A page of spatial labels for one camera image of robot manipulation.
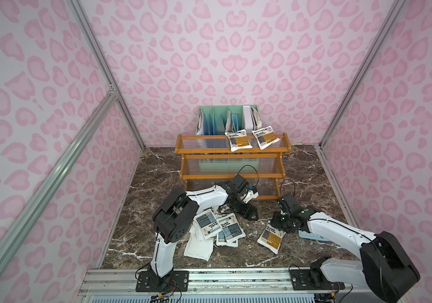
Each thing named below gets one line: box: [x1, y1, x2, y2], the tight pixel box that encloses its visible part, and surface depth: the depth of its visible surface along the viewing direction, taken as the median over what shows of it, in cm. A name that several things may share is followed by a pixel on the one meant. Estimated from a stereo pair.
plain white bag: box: [183, 219, 215, 262], surface depth 84 cm
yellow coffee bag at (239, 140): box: [224, 128, 253, 153], surface depth 82 cm
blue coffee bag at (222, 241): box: [216, 230, 239, 248], surface depth 84 cm
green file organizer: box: [195, 104, 263, 136], surface depth 105 cm
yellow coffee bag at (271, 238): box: [257, 223, 287, 255], surface depth 84 cm
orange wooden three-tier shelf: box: [174, 133, 292, 201], surface depth 93 cm
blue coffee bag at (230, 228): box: [216, 212, 246, 244], surface depth 87 cm
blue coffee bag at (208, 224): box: [193, 208, 222, 240], surface depth 87 cm
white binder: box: [242, 105, 255, 136], surface depth 100 cm
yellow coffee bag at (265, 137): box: [252, 125, 280, 151], surface depth 83 cm
